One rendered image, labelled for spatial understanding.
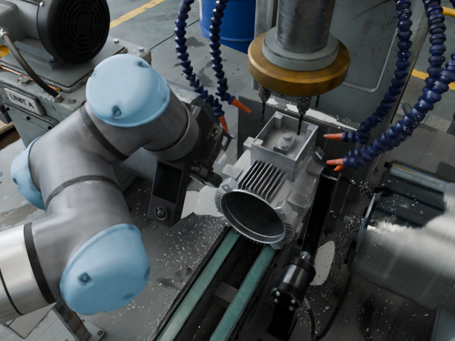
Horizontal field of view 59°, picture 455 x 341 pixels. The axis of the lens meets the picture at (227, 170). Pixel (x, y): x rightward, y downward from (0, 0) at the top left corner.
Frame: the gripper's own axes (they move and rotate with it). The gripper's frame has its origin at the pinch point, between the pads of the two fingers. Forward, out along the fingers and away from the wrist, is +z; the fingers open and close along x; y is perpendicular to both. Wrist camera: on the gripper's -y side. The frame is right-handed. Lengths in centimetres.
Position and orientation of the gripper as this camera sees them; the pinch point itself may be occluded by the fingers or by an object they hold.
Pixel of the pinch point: (208, 184)
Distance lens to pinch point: 72.4
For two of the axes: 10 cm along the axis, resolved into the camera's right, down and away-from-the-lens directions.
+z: 2.4, 2.7, 9.3
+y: 4.3, -8.9, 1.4
